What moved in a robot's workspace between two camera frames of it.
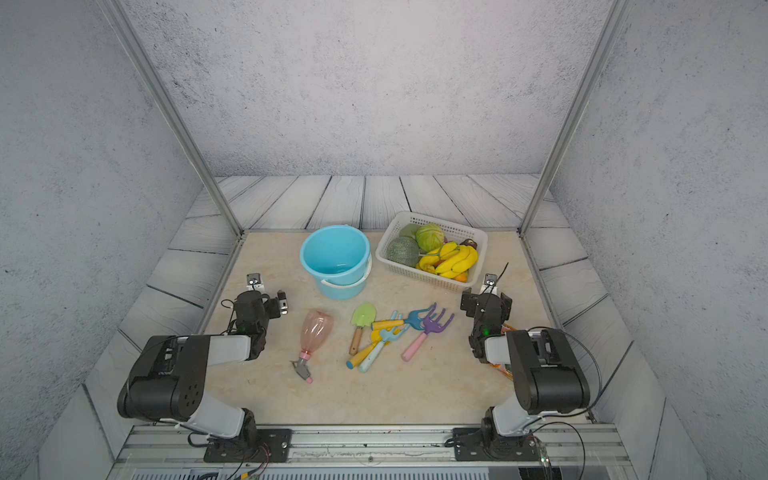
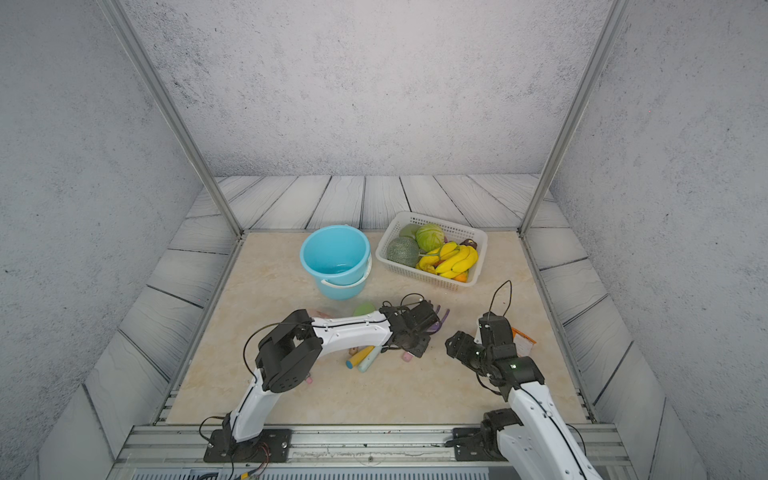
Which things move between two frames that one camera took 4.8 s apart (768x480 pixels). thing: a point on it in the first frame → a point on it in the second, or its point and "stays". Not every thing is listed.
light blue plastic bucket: [340, 256] stays
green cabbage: [429, 236] stays
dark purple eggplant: [469, 242] stays
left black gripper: [274, 309] → [421, 350]
